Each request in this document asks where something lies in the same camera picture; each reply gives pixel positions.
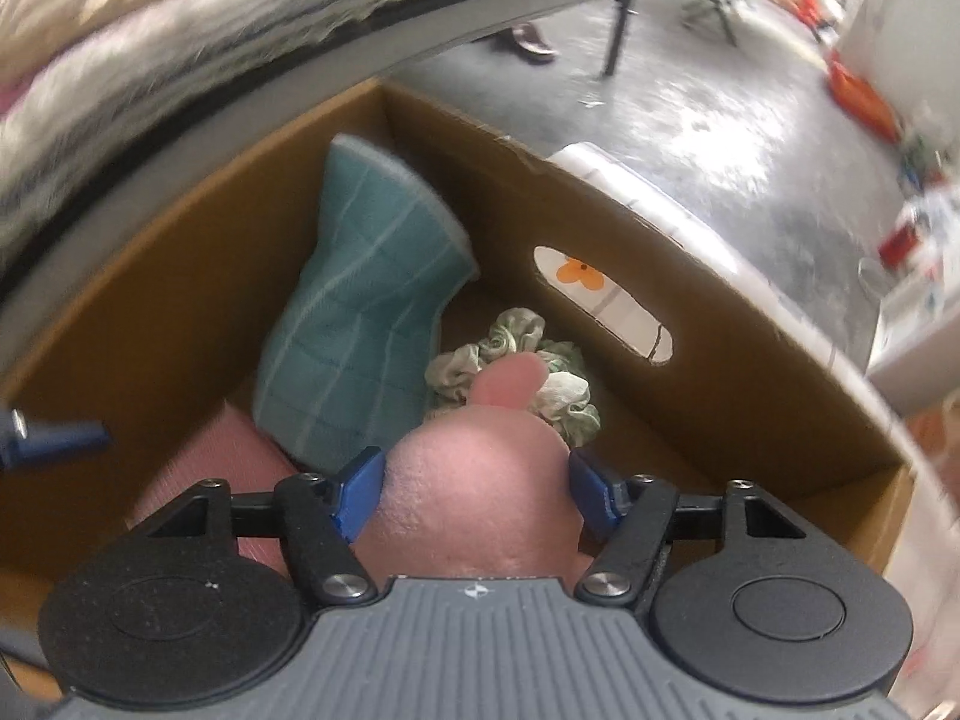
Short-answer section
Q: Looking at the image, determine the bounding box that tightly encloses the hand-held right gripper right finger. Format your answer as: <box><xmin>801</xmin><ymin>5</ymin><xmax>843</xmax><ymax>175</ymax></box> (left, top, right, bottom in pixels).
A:
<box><xmin>566</xmin><ymin>447</ymin><xmax>816</xmax><ymax>606</ymax></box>

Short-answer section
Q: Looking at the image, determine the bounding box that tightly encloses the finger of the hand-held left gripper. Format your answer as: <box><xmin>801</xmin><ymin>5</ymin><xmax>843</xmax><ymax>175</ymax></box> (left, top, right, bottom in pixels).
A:
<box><xmin>0</xmin><ymin>409</ymin><xmax>112</xmax><ymax>470</ymax></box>

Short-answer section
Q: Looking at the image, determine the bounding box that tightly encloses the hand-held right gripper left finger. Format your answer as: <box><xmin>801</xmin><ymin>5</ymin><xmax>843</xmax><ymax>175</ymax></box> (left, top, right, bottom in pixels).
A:
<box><xmin>141</xmin><ymin>445</ymin><xmax>386</xmax><ymax>608</ymax></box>

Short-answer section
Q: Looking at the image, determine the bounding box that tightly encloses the pink baby doll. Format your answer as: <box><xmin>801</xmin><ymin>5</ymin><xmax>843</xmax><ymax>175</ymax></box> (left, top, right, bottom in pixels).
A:
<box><xmin>352</xmin><ymin>354</ymin><xmax>593</xmax><ymax>593</ymax></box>

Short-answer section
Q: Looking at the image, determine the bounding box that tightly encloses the pink towel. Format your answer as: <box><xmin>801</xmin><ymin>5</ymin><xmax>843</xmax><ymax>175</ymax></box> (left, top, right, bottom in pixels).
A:
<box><xmin>127</xmin><ymin>403</ymin><xmax>301</xmax><ymax>563</ymax></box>

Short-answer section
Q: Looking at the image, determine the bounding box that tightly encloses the teal checked towel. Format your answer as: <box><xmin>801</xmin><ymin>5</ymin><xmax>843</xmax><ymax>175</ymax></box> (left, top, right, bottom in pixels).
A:
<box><xmin>251</xmin><ymin>133</ymin><xmax>479</xmax><ymax>470</ymax></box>

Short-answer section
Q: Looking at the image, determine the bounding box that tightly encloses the green white scrunchie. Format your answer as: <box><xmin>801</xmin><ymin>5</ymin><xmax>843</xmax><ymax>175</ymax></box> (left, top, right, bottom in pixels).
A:
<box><xmin>425</xmin><ymin>307</ymin><xmax>601</xmax><ymax>445</ymax></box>

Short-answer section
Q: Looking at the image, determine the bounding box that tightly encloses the brown cardboard box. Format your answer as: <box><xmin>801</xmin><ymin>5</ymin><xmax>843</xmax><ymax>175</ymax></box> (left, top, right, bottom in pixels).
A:
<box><xmin>0</xmin><ymin>79</ymin><xmax>917</xmax><ymax>691</ymax></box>

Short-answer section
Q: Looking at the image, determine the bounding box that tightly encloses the red thermos bottle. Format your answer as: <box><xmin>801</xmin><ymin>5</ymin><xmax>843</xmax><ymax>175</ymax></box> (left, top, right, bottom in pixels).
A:
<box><xmin>879</xmin><ymin>219</ymin><xmax>925</xmax><ymax>269</ymax></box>

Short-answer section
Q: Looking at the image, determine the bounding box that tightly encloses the pink slipper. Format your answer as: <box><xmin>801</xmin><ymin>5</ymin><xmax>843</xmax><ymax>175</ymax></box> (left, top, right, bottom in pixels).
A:
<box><xmin>510</xmin><ymin>22</ymin><xmax>560</xmax><ymax>62</ymax></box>

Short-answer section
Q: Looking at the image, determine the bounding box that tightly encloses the red basket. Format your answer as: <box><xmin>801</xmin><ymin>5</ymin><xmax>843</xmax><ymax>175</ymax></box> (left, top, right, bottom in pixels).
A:
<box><xmin>825</xmin><ymin>52</ymin><xmax>901</xmax><ymax>140</ymax></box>

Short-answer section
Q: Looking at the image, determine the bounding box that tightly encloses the black folding stool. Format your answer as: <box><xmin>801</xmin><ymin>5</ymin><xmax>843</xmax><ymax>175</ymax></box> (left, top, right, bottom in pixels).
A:
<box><xmin>679</xmin><ymin>0</ymin><xmax>758</xmax><ymax>46</ymax></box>

